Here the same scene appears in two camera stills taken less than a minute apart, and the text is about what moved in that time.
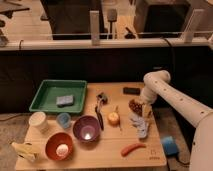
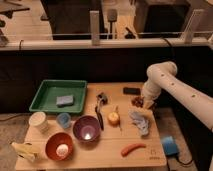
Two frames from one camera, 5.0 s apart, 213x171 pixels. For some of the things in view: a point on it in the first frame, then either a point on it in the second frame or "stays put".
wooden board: (115, 128) stays put
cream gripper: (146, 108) -> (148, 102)
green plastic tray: (60, 96) stays put
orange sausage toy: (125, 152) stays put
